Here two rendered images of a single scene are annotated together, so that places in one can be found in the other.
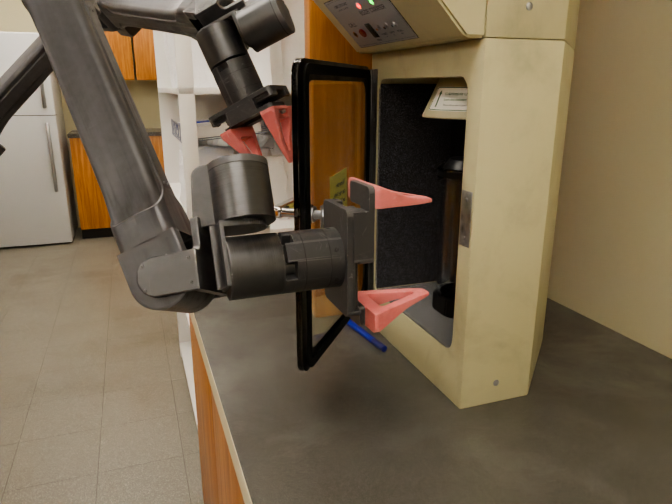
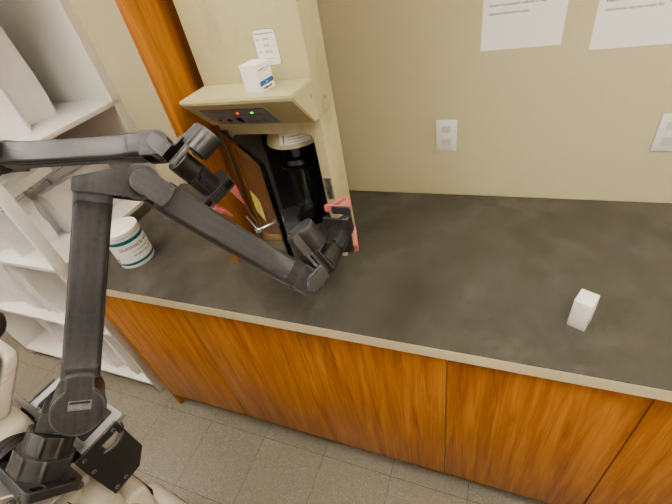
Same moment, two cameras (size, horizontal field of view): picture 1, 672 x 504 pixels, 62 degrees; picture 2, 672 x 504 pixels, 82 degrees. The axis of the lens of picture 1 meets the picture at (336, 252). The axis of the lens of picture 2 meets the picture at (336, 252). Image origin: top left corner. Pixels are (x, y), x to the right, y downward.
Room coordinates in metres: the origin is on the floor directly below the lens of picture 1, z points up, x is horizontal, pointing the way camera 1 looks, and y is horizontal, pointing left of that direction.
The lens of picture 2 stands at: (-0.04, 0.52, 1.77)
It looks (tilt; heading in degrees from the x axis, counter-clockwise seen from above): 39 degrees down; 318
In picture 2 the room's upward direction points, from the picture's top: 13 degrees counter-clockwise
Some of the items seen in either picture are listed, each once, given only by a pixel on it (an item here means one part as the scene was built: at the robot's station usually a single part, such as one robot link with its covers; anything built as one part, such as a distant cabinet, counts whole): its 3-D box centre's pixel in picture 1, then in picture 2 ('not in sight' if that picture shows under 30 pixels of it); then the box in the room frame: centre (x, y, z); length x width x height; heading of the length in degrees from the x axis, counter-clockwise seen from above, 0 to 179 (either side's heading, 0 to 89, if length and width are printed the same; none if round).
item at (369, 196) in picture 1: (385, 216); (342, 211); (0.53, -0.05, 1.24); 0.09 x 0.07 x 0.07; 110
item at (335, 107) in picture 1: (337, 206); (261, 209); (0.81, 0.00, 1.19); 0.30 x 0.01 x 0.40; 161
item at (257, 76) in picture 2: not in sight; (257, 76); (0.75, -0.08, 1.54); 0.05 x 0.05 x 0.06; 8
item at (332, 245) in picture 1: (316, 258); (335, 240); (0.51, 0.02, 1.20); 0.07 x 0.07 x 0.10; 20
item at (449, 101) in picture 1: (485, 97); (293, 127); (0.83, -0.21, 1.34); 0.18 x 0.18 x 0.05
